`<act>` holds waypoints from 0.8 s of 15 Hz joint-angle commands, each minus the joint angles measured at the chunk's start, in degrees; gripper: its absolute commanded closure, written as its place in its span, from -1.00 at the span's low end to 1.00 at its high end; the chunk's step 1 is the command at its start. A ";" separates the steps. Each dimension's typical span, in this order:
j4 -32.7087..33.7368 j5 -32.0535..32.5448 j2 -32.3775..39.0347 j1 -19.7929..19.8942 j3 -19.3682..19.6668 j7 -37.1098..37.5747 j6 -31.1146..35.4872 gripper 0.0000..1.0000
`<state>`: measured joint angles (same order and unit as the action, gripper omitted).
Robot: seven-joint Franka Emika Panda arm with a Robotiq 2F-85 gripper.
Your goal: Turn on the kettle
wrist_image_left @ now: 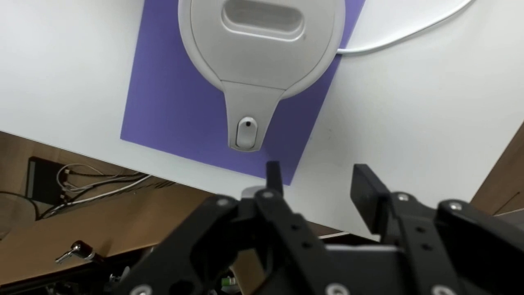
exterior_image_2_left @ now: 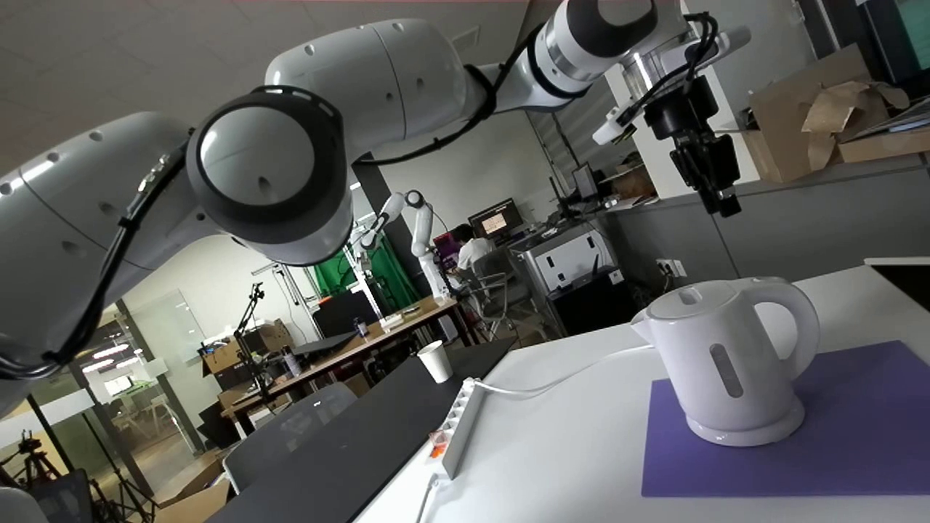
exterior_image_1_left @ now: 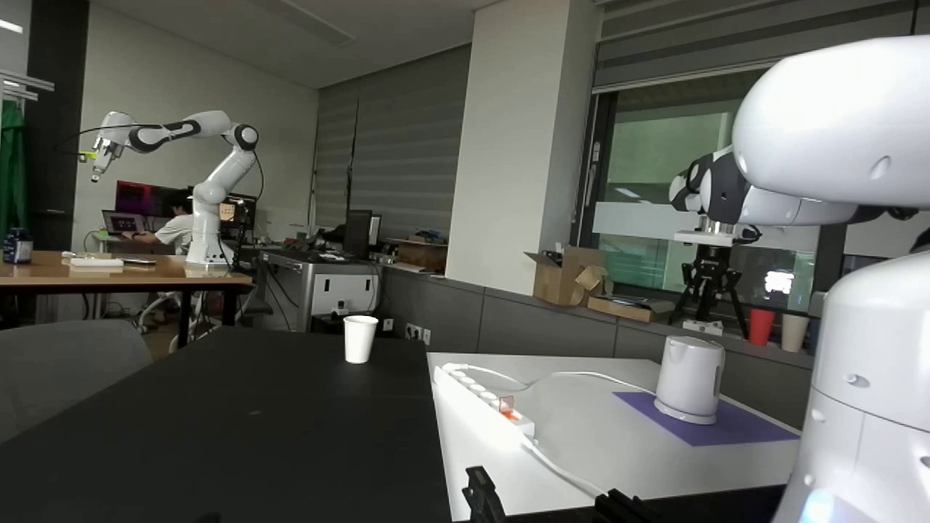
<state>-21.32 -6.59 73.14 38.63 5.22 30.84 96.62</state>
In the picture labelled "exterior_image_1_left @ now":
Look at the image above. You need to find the white flat keyboard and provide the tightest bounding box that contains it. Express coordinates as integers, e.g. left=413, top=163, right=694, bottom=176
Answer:
left=64, top=251, right=127, bottom=270

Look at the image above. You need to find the purple rectangular mat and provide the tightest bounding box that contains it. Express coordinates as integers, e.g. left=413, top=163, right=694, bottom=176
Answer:
left=612, top=389, right=801, bottom=452

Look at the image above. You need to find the grey window blind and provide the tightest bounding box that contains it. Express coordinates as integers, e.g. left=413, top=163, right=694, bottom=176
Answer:
left=307, top=44, right=474, bottom=244

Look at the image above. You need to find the flat cardboard piece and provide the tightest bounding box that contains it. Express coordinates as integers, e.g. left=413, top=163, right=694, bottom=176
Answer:
left=583, top=298, right=653, bottom=327

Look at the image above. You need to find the white power cable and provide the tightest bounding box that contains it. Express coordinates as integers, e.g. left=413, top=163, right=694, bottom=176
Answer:
left=463, top=360, right=672, bottom=503

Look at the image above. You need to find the white paper cup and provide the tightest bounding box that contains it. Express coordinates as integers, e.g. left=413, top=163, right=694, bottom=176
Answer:
left=341, top=311, right=381, bottom=369

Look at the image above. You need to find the black camera tripod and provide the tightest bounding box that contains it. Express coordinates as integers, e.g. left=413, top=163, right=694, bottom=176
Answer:
left=665, top=241, right=749, bottom=340

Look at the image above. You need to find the beige paper cup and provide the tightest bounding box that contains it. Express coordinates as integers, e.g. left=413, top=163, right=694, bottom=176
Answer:
left=778, top=314, right=810, bottom=359

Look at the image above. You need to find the grey metal cabinet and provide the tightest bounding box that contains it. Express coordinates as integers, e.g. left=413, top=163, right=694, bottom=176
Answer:
left=259, top=251, right=384, bottom=336

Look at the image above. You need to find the black computer monitor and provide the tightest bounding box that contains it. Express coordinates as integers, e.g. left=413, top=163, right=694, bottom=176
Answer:
left=112, top=179, right=195, bottom=240

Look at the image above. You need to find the grey upholstered chair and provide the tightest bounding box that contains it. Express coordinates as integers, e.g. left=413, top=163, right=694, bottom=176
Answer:
left=0, top=318, right=157, bottom=446

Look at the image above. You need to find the white wall outlet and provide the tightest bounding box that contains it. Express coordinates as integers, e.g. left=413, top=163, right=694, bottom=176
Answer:
left=400, top=321, right=436, bottom=349

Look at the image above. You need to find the open cardboard box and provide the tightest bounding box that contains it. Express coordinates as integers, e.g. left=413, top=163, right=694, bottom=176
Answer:
left=522, top=248, right=611, bottom=311

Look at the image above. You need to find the green hanging cloth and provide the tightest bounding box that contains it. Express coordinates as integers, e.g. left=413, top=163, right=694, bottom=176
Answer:
left=0, top=94, right=28, bottom=240

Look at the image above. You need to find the white cylindrical cup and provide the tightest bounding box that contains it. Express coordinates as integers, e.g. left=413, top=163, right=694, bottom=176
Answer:
left=653, top=336, right=729, bottom=429

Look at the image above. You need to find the black table clamp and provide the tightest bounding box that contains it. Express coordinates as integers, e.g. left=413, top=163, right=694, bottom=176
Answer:
left=460, top=465, right=508, bottom=523
left=589, top=487, right=646, bottom=523

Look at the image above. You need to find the black computer case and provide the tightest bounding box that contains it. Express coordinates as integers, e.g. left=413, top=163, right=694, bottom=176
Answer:
left=341, top=208, right=387, bottom=261

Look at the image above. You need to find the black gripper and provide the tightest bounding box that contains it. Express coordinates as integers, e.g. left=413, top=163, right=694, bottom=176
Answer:
left=665, top=148, right=749, bottom=225

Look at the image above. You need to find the wooden desk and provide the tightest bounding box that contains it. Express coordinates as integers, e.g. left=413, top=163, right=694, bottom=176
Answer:
left=0, top=248, right=256, bottom=349

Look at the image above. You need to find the brown box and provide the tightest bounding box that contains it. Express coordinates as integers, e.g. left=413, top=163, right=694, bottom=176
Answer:
left=388, top=240, right=450, bottom=276

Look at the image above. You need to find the grey partition panel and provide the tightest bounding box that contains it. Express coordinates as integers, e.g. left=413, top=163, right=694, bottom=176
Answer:
left=375, top=261, right=820, bottom=431

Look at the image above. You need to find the red cup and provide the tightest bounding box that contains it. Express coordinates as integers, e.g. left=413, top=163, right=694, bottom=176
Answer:
left=744, top=308, right=778, bottom=353

